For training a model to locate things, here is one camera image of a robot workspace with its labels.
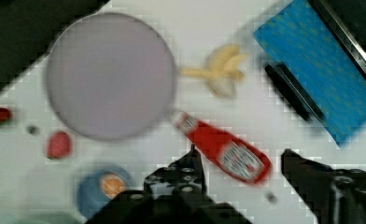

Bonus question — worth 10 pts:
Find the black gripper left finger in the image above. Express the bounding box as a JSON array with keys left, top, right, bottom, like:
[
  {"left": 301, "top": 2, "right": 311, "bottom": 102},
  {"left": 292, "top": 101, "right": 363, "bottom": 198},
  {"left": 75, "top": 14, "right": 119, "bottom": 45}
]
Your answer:
[{"left": 85, "top": 147, "right": 252, "bottom": 224}]

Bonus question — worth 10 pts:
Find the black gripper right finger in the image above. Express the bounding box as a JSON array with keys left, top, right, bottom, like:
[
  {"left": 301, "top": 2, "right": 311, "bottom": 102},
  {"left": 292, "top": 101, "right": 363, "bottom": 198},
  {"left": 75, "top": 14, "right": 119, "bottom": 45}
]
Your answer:
[{"left": 281, "top": 149, "right": 366, "bottom": 224}]

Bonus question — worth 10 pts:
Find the red felt ketchup bottle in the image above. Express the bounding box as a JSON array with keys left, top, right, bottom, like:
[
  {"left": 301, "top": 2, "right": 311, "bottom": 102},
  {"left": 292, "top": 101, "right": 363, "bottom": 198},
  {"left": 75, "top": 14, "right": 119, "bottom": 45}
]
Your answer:
[{"left": 172, "top": 112, "right": 272, "bottom": 185}]

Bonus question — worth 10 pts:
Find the toy orange half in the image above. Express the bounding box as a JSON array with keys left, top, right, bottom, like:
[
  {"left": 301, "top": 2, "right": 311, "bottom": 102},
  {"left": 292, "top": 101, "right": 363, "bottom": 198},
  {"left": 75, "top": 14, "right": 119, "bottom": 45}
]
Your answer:
[{"left": 100, "top": 173, "right": 126, "bottom": 199}]

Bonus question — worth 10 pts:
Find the blue bowl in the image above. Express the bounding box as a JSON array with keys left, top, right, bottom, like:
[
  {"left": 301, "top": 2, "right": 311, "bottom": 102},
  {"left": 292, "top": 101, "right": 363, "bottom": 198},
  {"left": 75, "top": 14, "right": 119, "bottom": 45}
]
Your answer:
[{"left": 76, "top": 165, "right": 133, "bottom": 219}]

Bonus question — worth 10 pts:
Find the pink toy strawberry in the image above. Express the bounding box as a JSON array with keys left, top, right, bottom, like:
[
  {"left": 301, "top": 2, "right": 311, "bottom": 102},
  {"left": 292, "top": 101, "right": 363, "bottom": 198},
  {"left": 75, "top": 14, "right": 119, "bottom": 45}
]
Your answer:
[{"left": 46, "top": 131, "right": 72, "bottom": 159}]

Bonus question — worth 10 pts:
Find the lilac round plate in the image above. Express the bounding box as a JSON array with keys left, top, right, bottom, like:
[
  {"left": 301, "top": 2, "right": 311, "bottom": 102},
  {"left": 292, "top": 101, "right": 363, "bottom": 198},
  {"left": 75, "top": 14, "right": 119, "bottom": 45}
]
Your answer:
[{"left": 45, "top": 13, "right": 177, "bottom": 141}]

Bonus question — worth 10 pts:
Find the dark red toy strawberry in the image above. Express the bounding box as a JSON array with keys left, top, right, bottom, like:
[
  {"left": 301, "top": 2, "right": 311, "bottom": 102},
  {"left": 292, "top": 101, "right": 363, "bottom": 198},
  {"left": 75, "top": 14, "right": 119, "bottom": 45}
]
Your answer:
[{"left": 0, "top": 106, "right": 13, "bottom": 128}]

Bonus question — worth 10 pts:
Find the black oven door handle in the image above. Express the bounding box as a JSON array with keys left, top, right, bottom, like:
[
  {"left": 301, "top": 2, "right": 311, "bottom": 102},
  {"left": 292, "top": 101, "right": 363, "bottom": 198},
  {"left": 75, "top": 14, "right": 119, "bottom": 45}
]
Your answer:
[{"left": 264, "top": 63, "right": 324, "bottom": 120}]

